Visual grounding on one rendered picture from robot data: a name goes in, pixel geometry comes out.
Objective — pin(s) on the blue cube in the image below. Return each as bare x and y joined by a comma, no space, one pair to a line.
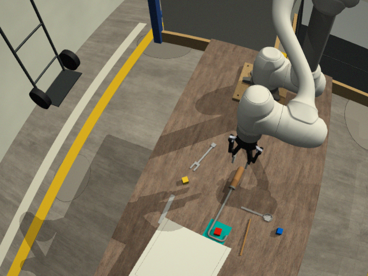
279,231

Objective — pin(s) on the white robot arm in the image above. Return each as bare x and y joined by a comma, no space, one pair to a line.
298,122

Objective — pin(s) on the steel hook with wooden handle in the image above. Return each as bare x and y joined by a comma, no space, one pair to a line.
232,186

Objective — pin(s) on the grey metal spoon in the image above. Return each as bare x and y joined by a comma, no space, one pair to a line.
266,217

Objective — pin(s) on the red block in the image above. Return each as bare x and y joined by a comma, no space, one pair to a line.
217,231

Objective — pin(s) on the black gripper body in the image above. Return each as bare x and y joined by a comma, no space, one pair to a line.
244,145

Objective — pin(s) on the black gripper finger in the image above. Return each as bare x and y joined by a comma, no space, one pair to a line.
249,155
231,140

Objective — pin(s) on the grey wrench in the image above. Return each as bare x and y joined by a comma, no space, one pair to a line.
197,163

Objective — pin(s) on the grey flat bar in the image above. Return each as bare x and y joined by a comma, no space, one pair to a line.
166,208

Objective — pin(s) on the teal square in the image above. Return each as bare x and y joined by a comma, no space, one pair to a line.
225,230

